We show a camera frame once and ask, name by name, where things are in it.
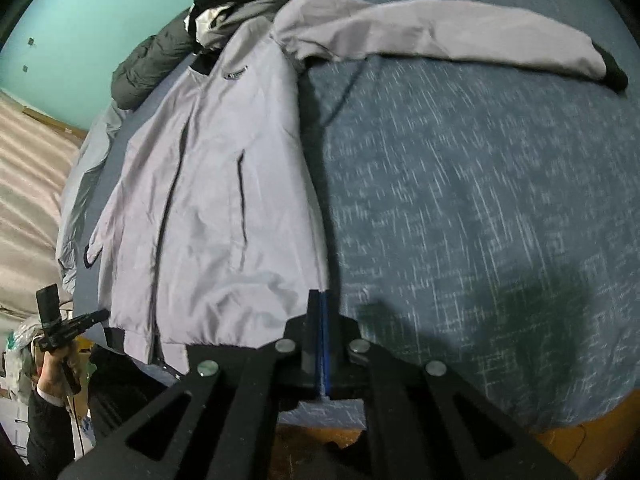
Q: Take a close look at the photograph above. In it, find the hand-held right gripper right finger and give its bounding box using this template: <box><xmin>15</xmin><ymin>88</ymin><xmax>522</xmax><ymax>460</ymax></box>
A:
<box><xmin>322</xmin><ymin>292</ymin><xmax>581</xmax><ymax>480</ymax></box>

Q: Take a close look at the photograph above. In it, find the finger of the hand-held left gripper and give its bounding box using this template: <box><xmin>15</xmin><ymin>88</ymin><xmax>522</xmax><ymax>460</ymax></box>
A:
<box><xmin>62</xmin><ymin>309</ymin><xmax>112</xmax><ymax>343</ymax></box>

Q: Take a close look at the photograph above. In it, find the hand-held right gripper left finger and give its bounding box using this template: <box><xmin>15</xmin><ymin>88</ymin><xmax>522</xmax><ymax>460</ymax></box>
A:
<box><xmin>57</xmin><ymin>290</ymin><xmax>326</xmax><ymax>480</ymax></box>

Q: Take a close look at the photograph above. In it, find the light grey jacket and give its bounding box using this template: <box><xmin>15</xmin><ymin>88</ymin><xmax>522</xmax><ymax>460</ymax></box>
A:
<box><xmin>82</xmin><ymin>0</ymin><xmax>629</xmax><ymax>367</ymax></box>

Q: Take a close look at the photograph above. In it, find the person's left forearm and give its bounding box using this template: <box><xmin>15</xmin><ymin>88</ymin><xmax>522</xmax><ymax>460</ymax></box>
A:
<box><xmin>25</xmin><ymin>389</ymin><xmax>83</xmax><ymax>478</ymax></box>

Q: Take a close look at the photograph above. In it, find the person's left hand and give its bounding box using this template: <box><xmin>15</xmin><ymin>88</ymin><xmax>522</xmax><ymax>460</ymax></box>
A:
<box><xmin>31</xmin><ymin>337</ymin><xmax>77</xmax><ymax>402</ymax></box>

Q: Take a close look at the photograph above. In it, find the clear plastic bag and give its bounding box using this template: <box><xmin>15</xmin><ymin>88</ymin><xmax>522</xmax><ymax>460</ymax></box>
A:
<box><xmin>2</xmin><ymin>321</ymin><xmax>42</xmax><ymax>402</ymax></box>

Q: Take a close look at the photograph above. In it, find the pale pink curtain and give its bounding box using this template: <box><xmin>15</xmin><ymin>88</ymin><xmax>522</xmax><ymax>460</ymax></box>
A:
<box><xmin>0</xmin><ymin>90</ymin><xmax>83</xmax><ymax>323</ymax></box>

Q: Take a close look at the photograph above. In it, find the light grey bedsheet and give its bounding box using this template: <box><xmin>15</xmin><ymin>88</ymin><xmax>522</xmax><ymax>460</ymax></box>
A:
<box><xmin>54</xmin><ymin>105</ymin><xmax>132</xmax><ymax>292</ymax></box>

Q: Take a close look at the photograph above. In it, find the bed with blue sheet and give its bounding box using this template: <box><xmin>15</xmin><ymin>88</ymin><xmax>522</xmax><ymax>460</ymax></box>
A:
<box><xmin>54</xmin><ymin>0</ymin><xmax>640</xmax><ymax>433</ymax></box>

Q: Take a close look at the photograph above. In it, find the dark grey duvet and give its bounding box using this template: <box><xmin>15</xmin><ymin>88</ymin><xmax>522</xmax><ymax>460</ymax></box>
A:
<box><xmin>111</xmin><ymin>7</ymin><xmax>202</xmax><ymax>111</ymax></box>

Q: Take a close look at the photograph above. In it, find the white printed garment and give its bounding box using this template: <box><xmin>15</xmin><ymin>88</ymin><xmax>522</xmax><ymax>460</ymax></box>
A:
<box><xmin>184</xmin><ymin>4</ymin><xmax>237</xmax><ymax>47</ymax></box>

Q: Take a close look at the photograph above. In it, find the wooden frame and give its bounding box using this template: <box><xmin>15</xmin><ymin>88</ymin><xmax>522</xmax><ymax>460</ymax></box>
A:
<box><xmin>22</xmin><ymin>104</ymin><xmax>89</xmax><ymax>139</ymax></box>

